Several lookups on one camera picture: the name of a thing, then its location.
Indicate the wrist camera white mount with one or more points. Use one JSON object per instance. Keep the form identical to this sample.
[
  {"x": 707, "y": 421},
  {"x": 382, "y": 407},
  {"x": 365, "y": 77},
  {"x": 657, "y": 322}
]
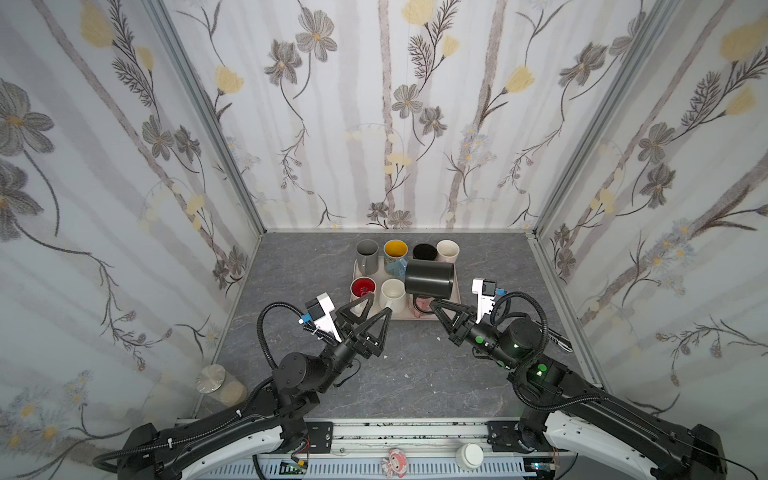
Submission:
[
  {"x": 319, "y": 316},
  {"x": 485, "y": 292}
]

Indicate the pink cartoon figure sticker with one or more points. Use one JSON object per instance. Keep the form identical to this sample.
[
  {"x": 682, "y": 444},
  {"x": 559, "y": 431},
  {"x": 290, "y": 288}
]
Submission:
[{"x": 395, "y": 464}]

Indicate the left aluminium corner post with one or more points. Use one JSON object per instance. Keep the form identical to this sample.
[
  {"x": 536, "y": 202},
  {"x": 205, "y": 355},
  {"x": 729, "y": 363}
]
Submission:
[{"x": 163, "y": 26}]

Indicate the white round cap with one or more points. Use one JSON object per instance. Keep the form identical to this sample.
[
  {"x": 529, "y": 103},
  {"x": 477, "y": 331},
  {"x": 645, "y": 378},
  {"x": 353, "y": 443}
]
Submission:
[{"x": 469, "y": 457}]

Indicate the pink patterned mug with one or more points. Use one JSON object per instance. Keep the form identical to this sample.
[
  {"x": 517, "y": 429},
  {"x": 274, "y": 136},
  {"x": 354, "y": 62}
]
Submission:
[{"x": 422, "y": 306}]

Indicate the cream white mug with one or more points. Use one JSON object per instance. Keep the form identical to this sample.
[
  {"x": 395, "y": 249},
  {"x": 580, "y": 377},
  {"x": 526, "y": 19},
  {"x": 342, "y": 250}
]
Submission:
[{"x": 359, "y": 288}]

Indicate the blue butterfly mug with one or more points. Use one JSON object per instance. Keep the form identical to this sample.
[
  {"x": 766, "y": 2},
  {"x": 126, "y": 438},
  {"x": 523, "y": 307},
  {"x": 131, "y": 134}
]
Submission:
[{"x": 395, "y": 258}]

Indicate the light pink mug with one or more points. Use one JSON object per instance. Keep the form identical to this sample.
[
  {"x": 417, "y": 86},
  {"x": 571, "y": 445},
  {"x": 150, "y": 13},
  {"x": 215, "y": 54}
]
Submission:
[{"x": 447, "y": 251}]

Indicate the white ribbed mug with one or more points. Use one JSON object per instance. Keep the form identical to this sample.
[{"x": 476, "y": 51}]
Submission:
[{"x": 393, "y": 295}]

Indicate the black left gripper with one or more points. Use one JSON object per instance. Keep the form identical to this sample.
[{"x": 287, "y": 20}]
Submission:
[{"x": 354, "y": 346}]

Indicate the glass jar with lid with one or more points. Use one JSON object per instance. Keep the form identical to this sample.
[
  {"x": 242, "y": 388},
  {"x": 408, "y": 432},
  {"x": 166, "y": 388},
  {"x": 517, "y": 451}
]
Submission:
[{"x": 215, "y": 382}]

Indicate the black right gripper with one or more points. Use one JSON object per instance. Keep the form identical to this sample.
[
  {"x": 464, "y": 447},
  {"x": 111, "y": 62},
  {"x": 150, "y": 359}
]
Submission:
[{"x": 462, "y": 327}]

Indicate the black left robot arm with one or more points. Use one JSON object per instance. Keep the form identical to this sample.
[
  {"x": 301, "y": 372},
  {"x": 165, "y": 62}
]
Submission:
[{"x": 271, "y": 419}]

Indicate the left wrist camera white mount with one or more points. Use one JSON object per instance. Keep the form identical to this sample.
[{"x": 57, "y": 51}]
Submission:
[{"x": 319, "y": 316}]

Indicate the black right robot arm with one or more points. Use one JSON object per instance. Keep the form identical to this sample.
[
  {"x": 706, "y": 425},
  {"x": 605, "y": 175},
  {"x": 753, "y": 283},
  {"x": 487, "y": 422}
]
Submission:
[{"x": 564, "y": 412}]

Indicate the white black two-tone mug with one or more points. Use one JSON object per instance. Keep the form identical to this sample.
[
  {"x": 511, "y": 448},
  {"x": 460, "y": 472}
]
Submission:
[{"x": 425, "y": 252}]

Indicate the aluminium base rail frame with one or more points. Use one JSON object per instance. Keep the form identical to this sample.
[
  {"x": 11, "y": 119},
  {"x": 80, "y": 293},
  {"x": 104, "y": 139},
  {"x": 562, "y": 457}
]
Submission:
[{"x": 355, "y": 448}]

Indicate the grey ceramic mug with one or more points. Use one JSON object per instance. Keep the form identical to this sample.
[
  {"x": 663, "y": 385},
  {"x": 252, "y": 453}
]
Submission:
[{"x": 367, "y": 257}]

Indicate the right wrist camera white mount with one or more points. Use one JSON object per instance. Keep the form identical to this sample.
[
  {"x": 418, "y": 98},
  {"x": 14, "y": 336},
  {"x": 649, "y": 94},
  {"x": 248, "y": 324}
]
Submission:
[{"x": 485, "y": 292}]

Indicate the aluminium corner frame post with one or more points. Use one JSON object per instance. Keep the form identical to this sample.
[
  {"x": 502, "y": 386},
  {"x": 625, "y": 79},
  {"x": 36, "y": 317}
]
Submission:
[{"x": 628, "y": 72}]

